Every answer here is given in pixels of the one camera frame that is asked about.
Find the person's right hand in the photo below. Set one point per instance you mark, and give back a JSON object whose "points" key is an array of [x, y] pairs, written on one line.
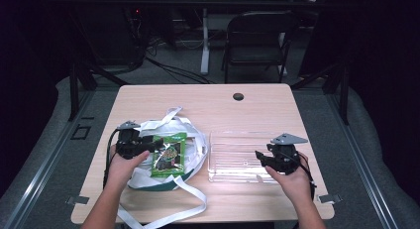
{"points": [[294, 184]]}

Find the black folding chair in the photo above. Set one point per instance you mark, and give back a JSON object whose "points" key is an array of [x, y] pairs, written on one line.
{"points": [[257, 40]]}

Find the metal floor rail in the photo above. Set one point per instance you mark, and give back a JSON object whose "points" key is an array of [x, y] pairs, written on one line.
{"points": [[360, 163], [49, 163]]}

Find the white cloth bag green base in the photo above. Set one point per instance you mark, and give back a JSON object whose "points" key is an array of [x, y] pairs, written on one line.
{"points": [[185, 149]]}

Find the clear plastic tray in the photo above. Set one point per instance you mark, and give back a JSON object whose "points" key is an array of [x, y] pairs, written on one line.
{"points": [[231, 156]]}

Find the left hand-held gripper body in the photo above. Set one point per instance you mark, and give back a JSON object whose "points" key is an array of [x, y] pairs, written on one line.
{"points": [[129, 143]]}

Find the dark computer tower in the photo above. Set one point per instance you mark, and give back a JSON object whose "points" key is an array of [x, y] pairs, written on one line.
{"points": [[115, 34]]}

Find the black metal stand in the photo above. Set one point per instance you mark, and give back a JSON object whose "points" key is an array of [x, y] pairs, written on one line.
{"points": [[343, 93], [74, 90]]}

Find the green snack packet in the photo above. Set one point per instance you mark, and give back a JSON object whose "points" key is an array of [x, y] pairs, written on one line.
{"points": [[169, 156]]}

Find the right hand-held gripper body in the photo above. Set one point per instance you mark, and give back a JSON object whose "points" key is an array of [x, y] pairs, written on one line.
{"points": [[283, 153]]}

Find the person's left hand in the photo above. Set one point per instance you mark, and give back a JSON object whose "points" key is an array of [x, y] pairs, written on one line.
{"points": [[125, 169]]}

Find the white desk leg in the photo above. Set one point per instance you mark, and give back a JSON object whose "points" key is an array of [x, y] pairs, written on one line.
{"points": [[205, 50]]}

